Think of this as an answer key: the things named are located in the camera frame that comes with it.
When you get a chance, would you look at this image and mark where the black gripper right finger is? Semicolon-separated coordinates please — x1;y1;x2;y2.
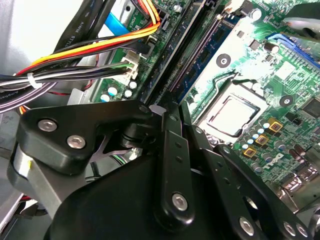
181;101;315;240

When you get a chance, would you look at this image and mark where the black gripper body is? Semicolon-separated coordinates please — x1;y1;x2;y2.
43;149;235;240

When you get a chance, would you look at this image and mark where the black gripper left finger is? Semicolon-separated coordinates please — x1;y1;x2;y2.
16;99;196;227

